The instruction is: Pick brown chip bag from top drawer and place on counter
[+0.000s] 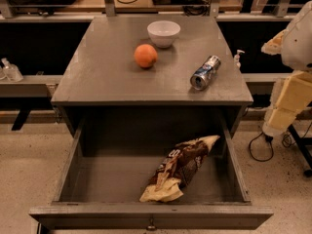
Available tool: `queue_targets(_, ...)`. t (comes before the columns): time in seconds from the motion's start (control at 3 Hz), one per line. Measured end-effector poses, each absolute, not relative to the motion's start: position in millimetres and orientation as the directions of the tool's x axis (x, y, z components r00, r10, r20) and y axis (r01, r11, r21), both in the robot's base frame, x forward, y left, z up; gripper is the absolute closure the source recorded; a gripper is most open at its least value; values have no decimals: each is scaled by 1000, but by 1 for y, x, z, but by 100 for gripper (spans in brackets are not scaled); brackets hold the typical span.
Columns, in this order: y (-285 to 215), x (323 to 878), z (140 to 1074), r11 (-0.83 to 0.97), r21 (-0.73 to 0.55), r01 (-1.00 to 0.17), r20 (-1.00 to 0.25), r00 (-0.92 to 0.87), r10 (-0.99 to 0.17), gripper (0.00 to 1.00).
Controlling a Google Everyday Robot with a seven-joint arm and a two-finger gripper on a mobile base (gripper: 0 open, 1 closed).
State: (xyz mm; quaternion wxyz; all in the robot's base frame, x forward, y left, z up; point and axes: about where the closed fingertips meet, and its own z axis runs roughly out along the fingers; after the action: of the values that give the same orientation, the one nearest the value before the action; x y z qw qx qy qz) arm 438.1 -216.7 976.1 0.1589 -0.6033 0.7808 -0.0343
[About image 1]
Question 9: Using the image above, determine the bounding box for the brown chip bag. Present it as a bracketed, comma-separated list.
[139, 136, 219, 203]

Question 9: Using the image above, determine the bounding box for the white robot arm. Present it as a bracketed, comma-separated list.
[261, 1, 312, 137]

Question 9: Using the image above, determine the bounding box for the open grey top drawer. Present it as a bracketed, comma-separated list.
[29, 106, 273, 231]

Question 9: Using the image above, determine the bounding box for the grey cabinet counter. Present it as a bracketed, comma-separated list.
[52, 15, 253, 111]

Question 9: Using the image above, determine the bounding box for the black stand leg right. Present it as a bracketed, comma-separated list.
[288, 125, 312, 177]

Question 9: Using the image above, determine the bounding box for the white pump bottle right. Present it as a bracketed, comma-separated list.
[233, 50, 245, 69]

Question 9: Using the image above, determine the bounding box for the silver blue soda can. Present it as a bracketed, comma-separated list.
[190, 56, 221, 91]

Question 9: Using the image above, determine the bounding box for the white bowl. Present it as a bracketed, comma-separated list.
[147, 20, 180, 48]

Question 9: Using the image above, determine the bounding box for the orange fruit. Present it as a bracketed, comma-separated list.
[134, 44, 158, 68]

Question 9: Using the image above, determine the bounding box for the clear sanitizer bottle left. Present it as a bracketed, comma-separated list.
[1, 58, 23, 82]

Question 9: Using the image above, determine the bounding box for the black floor cable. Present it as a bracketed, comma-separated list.
[248, 131, 275, 163]

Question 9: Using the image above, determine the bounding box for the metal drawer handle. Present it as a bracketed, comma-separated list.
[146, 217, 157, 231]

